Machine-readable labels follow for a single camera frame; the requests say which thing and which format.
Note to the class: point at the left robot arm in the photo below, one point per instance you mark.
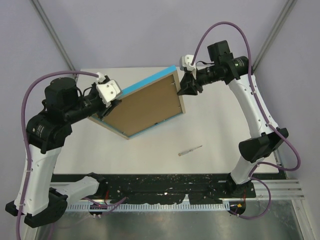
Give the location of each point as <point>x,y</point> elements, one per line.
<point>46,133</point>

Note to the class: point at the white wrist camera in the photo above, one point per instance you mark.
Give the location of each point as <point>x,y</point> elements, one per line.
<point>186,62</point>
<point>108,90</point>

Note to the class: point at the perforated cable duct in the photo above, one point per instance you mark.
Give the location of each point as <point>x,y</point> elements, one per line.
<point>182,207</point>

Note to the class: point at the blue picture frame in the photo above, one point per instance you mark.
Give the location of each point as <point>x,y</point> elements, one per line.
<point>145,104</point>

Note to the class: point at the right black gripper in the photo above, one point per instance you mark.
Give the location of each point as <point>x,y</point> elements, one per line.
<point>187,84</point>

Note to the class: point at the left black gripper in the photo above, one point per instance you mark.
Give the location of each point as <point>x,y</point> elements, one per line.
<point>107,110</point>

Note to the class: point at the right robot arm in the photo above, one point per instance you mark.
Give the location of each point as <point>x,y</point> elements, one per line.
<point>265,134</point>

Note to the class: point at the small screwdriver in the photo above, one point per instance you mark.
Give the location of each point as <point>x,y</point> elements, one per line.
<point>188,151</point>

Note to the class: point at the left aluminium post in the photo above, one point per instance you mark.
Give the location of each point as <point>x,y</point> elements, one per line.
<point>39,10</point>

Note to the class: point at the aluminium rail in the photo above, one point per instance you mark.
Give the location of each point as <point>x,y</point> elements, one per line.
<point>273,185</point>

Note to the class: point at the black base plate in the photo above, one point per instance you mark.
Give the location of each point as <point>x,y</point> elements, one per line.
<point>170,189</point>

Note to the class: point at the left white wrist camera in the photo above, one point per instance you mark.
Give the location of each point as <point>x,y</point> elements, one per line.
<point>108,90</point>

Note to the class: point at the aluminium post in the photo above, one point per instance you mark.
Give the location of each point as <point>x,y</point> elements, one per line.
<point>273,33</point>
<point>39,10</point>

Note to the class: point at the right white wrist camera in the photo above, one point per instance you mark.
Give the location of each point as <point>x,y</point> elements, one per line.
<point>186,62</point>

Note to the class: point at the right aluminium post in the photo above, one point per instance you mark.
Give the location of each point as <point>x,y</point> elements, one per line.
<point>273,33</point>

